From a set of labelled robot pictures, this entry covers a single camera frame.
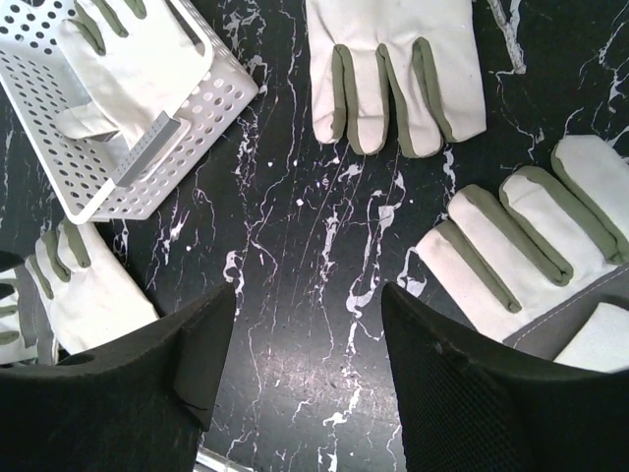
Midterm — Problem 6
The grey-palm glove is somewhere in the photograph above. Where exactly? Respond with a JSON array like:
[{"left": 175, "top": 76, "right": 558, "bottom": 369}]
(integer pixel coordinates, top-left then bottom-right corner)
[
  {"left": 1, "top": 265, "right": 59, "bottom": 366},
  {"left": 417, "top": 135, "right": 628, "bottom": 373},
  {"left": 55, "top": 1, "right": 213, "bottom": 148}
]

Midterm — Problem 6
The white glove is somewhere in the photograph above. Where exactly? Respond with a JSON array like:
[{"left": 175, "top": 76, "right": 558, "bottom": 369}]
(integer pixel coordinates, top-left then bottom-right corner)
[
  {"left": 26, "top": 218, "right": 159, "bottom": 355},
  {"left": 305, "top": 1, "right": 486, "bottom": 157}
]

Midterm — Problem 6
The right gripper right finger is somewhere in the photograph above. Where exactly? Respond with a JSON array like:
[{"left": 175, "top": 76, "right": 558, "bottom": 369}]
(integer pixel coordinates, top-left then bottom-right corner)
[{"left": 381, "top": 282, "right": 628, "bottom": 471}]

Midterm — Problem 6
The white perforated storage basket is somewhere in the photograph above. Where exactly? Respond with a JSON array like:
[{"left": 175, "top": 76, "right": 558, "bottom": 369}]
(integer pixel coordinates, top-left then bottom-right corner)
[{"left": 1, "top": 1, "right": 258, "bottom": 224}]

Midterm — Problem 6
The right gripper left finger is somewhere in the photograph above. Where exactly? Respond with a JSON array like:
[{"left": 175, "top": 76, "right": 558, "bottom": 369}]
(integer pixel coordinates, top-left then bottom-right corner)
[{"left": 1, "top": 283, "right": 236, "bottom": 471}]

